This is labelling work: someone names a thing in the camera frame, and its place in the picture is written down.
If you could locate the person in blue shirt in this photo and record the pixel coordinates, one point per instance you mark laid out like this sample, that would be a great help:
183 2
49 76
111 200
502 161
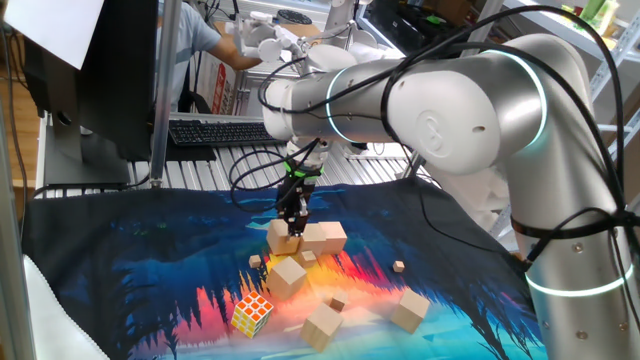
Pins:
187 35

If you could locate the white foam packing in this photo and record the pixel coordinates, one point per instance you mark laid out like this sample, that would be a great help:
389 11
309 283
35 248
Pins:
475 195

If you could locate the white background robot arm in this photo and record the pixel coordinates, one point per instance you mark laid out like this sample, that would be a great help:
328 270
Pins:
340 20

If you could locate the white robotic hand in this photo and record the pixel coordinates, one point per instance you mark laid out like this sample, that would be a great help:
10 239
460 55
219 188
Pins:
265 42

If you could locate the black computer monitor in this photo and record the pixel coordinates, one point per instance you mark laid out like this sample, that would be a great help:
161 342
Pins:
115 75

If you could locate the green bottle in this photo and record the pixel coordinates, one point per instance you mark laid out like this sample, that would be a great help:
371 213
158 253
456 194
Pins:
592 10

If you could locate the white paper sheet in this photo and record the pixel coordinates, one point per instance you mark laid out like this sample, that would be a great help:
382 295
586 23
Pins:
55 25

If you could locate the forest sunset printed cloth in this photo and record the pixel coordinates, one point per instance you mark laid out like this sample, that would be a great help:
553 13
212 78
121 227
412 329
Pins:
150 240

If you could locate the person's forearm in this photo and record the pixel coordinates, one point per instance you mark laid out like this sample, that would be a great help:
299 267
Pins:
235 54

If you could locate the black storage crate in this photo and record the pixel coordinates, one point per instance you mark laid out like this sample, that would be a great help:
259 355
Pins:
400 30

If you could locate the black keyboard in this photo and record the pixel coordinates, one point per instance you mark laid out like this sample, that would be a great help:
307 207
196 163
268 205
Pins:
220 132

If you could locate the Rubik's cube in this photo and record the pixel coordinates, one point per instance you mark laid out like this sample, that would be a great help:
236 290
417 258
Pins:
252 314

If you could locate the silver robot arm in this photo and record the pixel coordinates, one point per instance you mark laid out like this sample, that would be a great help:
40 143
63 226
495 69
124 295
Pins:
450 110

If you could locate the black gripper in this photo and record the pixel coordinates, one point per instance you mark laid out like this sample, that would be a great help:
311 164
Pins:
296 192

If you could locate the small wooden cube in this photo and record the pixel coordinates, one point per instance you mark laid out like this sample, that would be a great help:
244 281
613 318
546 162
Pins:
338 301
398 266
255 261
308 259

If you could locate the black round disc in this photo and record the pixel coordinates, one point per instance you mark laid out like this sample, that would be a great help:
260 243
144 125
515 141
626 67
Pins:
294 16

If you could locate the red white printed box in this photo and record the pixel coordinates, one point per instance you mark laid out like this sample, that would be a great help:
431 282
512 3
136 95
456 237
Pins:
218 87

